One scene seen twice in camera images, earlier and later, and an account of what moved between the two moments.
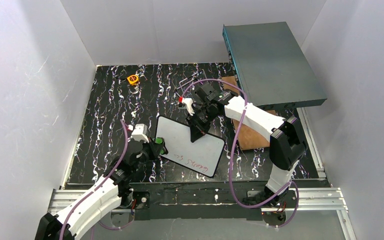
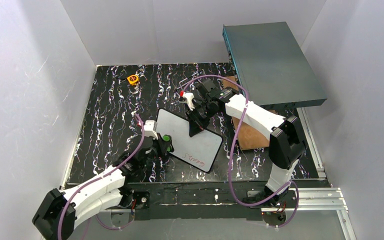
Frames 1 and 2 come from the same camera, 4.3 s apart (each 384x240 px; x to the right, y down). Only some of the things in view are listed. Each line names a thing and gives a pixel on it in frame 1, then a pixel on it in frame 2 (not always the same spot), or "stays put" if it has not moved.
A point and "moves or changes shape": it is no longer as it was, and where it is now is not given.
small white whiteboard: x=203 y=155 moves or changes shape
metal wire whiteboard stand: x=189 y=77 stays put
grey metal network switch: x=271 y=68 stays put
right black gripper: x=199 y=120 stays put
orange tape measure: x=133 y=79 stays put
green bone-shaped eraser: x=159 y=140 moves or changes shape
